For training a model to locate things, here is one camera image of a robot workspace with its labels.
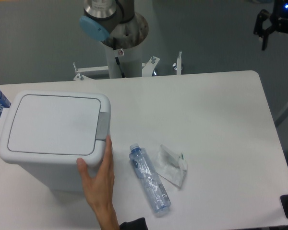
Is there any forearm with dark sleeve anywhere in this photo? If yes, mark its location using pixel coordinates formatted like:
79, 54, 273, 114
94, 206, 148, 230

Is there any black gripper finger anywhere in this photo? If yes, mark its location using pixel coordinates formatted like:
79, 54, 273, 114
253, 9, 271, 36
262, 25, 276, 51

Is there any crumpled clear plastic wrapper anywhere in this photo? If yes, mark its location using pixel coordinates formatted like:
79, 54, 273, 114
153, 144, 188, 188

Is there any clear empty plastic bottle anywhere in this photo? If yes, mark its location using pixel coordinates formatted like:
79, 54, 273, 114
129, 143, 171, 215

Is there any white plastic trash can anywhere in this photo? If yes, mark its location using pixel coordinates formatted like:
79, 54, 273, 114
0, 90, 111, 192

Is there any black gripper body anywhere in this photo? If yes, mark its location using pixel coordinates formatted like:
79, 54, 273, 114
270, 0, 288, 34

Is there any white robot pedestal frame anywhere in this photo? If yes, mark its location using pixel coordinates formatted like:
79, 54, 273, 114
72, 12, 184, 81

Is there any bare human hand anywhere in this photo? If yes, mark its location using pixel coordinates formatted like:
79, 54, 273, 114
76, 136, 115, 214

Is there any silver robot arm blue cap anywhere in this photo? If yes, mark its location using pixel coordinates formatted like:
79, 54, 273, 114
79, 0, 288, 50

